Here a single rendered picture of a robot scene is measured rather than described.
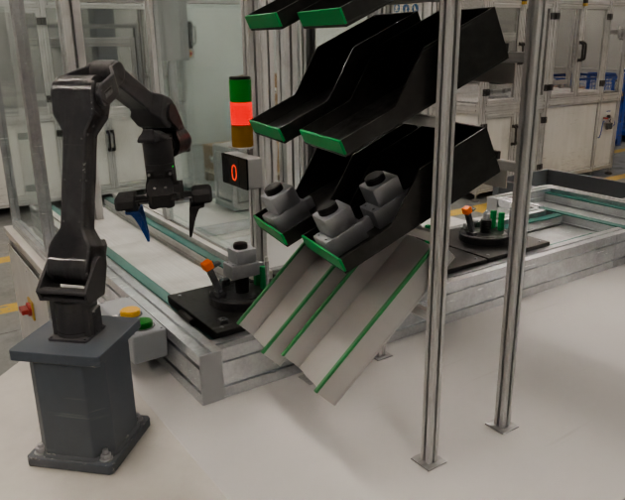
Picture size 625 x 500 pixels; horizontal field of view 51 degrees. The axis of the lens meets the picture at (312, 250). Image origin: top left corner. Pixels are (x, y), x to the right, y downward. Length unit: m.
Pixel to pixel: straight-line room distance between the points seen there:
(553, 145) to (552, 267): 5.47
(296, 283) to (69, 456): 0.46
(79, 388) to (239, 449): 0.27
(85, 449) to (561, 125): 6.60
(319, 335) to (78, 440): 0.41
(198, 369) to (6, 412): 0.36
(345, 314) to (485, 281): 0.64
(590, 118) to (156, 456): 6.97
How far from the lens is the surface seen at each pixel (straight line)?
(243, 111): 1.51
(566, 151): 7.47
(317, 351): 1.06
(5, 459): 1.21
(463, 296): 1.58
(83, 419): 1.09
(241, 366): 1.25
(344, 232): 0.93
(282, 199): 1.05
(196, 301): 1.42
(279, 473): 1.07
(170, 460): 1.12
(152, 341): 1.32
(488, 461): 1.12
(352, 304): 1.07
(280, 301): 1.19
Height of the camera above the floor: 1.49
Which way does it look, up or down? 18 degrees down
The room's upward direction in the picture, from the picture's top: 1 degrees counter-clockwise
